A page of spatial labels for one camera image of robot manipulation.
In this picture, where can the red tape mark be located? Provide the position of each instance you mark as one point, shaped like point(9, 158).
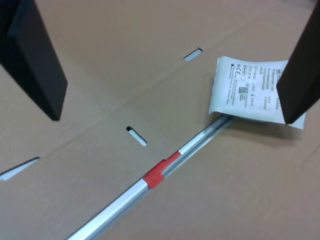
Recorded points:
point(156, 176)

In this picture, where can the white printed cotton packet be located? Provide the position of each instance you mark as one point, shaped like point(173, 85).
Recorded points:
point(240, 87)

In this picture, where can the brown cardboard sheet with notches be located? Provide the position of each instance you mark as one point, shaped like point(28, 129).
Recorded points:
point(125, 75)

